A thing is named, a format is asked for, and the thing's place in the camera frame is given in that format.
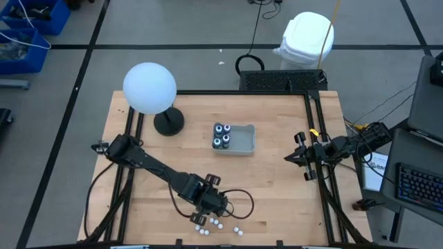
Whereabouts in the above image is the black aluminium table frame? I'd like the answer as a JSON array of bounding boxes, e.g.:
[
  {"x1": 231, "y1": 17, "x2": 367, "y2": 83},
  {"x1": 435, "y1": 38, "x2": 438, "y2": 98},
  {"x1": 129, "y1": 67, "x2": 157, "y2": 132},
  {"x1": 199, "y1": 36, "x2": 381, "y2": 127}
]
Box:
[{"x1": 78, "y1": 89, "x2": 373, "y2": 249}]

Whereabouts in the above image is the white globe table lamp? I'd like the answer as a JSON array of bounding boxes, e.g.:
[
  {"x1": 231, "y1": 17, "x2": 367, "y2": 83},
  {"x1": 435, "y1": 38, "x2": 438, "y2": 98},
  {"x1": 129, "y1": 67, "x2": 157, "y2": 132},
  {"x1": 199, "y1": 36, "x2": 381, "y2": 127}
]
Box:
[{"x1": 123, "y1": 62, "x2": 186, "y2": 137}]

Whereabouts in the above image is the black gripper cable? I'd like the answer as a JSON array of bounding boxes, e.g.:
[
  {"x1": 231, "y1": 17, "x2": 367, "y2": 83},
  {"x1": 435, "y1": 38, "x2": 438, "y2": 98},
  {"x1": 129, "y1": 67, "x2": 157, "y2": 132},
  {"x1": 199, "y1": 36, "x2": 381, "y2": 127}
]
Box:
[{"x1": 220, "y1": 188, "x2": 255, "y2": 221}]

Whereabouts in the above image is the white printed paper sheet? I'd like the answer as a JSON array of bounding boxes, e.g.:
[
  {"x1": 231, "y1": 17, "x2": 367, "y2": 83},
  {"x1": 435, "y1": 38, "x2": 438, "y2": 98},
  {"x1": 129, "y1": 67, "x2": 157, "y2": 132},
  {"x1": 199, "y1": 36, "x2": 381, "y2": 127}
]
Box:
[{"x1": 361, "y1": 151, "x2": 390, "y2": 192}]

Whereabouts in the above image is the grey desk panel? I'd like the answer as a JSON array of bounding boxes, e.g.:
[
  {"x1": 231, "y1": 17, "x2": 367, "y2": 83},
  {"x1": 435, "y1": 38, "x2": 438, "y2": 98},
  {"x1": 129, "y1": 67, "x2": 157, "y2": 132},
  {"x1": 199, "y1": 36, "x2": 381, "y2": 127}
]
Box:
[{"x1": 407, "y1": 55, "x2": 443, "y2": 141}]

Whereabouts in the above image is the black desktop device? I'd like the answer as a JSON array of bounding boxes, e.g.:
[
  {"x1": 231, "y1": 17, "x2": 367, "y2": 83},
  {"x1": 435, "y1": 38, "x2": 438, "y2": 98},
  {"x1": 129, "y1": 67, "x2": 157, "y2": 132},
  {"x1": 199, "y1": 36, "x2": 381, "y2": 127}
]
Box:
[{"x1": 430, "y1": 51, "x2": 443, "y2": 87}]

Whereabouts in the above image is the grey computer desk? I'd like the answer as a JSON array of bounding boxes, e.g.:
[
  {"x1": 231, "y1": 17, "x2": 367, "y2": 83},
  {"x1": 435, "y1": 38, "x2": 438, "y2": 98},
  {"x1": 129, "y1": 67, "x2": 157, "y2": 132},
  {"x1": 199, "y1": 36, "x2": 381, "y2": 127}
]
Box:
[{"x1": 379, "y1": 128, "x2": 443, "y2": 243}]

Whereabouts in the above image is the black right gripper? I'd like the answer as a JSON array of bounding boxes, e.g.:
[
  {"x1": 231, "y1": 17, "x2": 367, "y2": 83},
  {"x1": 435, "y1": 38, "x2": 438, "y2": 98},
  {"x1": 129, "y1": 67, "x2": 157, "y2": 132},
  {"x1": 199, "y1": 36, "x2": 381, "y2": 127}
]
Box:
[{"x1": 283, "y1": 131, "x2": 333, "y2": 182}]

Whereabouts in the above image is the small brown black device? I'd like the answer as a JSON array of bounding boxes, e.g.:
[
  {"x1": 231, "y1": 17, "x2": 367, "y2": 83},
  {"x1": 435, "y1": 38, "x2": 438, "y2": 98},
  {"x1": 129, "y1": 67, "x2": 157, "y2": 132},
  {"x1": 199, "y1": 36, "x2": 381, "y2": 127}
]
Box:
[{"x1": 352, "y1": 199, "x2": 377, "y2": 212}]

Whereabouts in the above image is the yellow hanging cable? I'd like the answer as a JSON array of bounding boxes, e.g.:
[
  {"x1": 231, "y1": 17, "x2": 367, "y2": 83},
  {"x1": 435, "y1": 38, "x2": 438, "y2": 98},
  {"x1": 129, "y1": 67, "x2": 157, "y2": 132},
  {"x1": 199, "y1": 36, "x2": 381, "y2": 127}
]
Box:
[{"x1": 317, "y1": 0, "x2": 343, "y2": 69}]

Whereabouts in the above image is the white lidded trash bin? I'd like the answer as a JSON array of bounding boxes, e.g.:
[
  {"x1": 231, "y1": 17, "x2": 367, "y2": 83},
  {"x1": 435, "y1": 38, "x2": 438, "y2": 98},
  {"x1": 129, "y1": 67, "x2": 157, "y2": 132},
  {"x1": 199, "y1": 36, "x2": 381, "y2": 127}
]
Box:
[{"x1": 272, "y1": 11, "x2": 335, "y2": 71}]

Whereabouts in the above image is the blue plastic storage bin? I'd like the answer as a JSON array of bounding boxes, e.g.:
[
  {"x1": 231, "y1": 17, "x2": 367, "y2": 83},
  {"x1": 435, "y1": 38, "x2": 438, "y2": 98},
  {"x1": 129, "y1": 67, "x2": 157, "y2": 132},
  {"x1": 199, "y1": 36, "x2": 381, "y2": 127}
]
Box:
[
  {"x1": 0, "y1": 0, "x2": 72, "y2": 36},
  {"x1": 0, "y1": 27, "x2": 51, "y2": 75}
]

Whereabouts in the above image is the black backlit keyboard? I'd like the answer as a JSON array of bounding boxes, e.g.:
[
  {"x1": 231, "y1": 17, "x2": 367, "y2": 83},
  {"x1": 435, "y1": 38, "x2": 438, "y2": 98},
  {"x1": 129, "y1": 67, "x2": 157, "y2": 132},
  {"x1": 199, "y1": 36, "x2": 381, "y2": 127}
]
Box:
[{"x1": 395, "y1": 162, "x2": 443, "y2": 212}]

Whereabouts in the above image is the black coiled power cable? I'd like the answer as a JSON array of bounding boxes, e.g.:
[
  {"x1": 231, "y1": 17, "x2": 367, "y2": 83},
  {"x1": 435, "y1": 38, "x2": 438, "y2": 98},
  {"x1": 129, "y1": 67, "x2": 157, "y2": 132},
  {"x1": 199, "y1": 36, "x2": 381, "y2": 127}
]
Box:
[{"x1": 235, "y1": 0, "x2": 266, "y2": 75}]

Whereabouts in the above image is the black perforated metal case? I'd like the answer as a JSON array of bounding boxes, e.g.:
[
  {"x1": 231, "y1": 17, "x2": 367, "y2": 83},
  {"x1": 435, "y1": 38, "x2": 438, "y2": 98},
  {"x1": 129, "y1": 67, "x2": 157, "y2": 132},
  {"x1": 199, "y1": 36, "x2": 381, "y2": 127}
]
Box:
[{"x1": 239, "y1": 68, "x2": 329, "y2": 93}]

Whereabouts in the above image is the grey metal bar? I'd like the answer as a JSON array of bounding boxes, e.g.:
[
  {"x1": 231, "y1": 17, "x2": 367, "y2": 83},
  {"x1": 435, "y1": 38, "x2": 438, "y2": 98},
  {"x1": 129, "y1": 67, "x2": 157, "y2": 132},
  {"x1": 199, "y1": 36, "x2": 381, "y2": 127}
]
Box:
[{"x1": 0, "y1": 79, "x2": 30, "y2": 91}]

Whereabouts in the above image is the white plastic storage bin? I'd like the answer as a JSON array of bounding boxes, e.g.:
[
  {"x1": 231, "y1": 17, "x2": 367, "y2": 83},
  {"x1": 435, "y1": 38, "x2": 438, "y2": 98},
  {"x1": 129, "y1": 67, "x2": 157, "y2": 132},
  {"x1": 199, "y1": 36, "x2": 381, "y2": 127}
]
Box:
[{"x1": 211, "y1": 123, "x2": 256, "y2": 156}]

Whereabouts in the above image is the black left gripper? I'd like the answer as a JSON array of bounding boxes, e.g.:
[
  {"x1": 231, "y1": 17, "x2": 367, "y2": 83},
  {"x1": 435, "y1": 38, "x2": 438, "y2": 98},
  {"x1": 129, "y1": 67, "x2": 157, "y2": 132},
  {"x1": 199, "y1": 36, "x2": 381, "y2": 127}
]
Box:
[{"x1": 179, "y1": 172, "x2": 229, "y2": 226}]

